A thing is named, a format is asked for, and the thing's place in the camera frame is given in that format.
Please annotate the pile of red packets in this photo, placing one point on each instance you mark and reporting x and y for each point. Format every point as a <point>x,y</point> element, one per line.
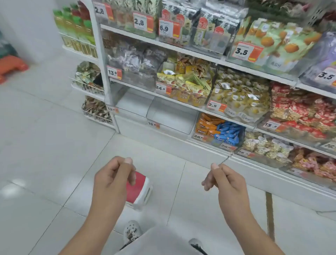
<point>302,110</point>

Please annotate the clear bin of nut bags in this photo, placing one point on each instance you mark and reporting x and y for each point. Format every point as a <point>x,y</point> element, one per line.
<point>136,60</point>

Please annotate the person's right shoe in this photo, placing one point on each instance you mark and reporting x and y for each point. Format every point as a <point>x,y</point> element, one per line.
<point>198,247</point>

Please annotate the person's left shoe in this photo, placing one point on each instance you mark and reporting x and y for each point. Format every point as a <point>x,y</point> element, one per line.
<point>131,231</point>

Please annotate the bin of yellow snacks 2.5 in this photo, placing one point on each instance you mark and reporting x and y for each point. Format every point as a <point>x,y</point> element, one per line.
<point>241,94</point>

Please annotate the stack of yellow snack bags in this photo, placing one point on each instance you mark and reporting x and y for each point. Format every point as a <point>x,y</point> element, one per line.
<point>189,78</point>

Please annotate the white slotted crate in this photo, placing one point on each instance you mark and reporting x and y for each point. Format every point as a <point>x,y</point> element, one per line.
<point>320,10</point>

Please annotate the pile of pink red bags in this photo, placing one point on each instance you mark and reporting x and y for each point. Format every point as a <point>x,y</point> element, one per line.
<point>315,164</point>

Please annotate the person's grey shirt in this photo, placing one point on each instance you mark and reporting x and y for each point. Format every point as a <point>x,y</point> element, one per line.
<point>157,241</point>

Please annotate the orange white price tag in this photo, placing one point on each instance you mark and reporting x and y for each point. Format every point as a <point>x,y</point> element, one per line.
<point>200,137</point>
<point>153,124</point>
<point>166,28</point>
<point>244,52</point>
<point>329,146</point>
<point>111,109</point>
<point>295,172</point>
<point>245,153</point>
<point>113,72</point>
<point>140,22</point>
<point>227,147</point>
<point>273,125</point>
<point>326,77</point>
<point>101,11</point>
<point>161,88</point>
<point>215,106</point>

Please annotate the person's left forearm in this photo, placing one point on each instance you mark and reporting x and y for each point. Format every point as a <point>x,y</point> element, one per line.
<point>94,231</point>

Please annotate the pile of brown snack bags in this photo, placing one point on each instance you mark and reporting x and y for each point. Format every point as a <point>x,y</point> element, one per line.
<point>94,109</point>

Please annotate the person's shoe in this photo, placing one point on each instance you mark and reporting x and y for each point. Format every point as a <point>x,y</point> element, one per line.
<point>131,231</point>
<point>198,247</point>

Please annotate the black smartphone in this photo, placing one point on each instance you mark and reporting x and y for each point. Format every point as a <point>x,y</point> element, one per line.
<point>98,80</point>

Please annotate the pile of white popcorn bags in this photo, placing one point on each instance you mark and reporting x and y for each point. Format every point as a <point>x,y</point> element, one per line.
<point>265,147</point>

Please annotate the orange and blue snack packets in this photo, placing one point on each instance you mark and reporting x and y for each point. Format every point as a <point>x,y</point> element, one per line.
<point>196,128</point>

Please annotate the person's right hand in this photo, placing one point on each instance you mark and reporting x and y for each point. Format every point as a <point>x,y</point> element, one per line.
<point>231,189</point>

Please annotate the orange plastic stool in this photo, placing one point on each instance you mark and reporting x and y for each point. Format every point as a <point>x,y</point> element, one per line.
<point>11,67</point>

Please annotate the stack of green orange-print bags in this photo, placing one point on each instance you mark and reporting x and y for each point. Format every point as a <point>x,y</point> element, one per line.
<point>278,44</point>

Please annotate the white store shelf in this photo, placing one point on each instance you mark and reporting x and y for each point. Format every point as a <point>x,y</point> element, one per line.
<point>157,139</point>

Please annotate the green beige snack bag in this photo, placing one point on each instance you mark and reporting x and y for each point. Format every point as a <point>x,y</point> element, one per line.
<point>200,81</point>

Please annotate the stack of purple bags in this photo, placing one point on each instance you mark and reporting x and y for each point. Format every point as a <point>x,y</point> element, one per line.
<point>323,55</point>

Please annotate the row of drink bottles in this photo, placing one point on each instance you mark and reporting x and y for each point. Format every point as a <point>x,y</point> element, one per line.
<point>71,21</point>

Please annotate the empty clear plastic bin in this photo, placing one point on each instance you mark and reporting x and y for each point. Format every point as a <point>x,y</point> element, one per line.
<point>131,102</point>

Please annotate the pile of green snack bags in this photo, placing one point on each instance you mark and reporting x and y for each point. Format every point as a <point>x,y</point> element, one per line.
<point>86,74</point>

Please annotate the red white step stool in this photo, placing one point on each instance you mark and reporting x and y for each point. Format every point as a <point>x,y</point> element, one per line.
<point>136,189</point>

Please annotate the stack of green seaweed packs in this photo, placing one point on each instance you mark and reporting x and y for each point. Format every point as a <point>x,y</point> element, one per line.
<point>126,8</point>

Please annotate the person's left hand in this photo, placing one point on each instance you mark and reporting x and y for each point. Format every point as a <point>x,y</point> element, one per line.
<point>113,181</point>

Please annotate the stack of dark seaweed packs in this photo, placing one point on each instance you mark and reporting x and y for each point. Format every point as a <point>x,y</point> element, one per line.
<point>210,23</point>

